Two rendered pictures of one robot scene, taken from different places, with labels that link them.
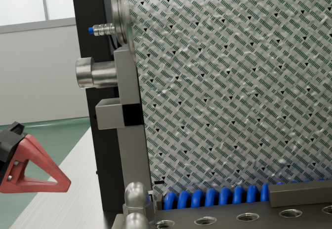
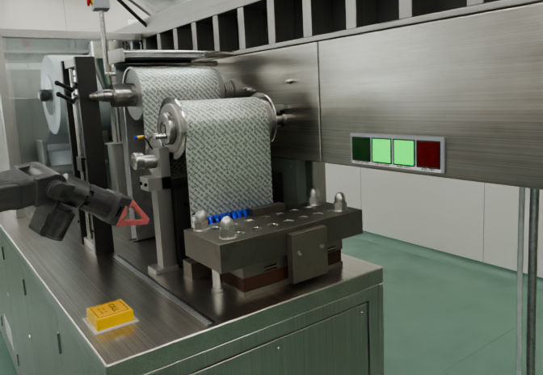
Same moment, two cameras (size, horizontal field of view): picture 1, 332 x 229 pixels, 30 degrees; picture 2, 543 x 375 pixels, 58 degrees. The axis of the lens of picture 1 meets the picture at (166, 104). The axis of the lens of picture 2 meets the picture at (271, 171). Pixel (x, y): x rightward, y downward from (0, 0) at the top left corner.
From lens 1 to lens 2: 0.66 m
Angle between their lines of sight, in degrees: 40
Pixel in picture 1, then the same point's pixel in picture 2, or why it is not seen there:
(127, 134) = (162, 194)
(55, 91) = not seen: outside the picture
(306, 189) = (267, 207)
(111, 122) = (155, 187)
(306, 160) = (255, 197)
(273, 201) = (254, 213)
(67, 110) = not seen: outside the picture
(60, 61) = not seen: outside the picture
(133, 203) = (202, 219)
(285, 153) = (247, 195)
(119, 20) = (173, 131)
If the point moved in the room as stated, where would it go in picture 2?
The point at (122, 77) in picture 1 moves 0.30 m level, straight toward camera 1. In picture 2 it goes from (162, 162) to (246, 172)
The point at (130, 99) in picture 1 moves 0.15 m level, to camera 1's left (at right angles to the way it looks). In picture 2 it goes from (166, 174) to (104, 183)
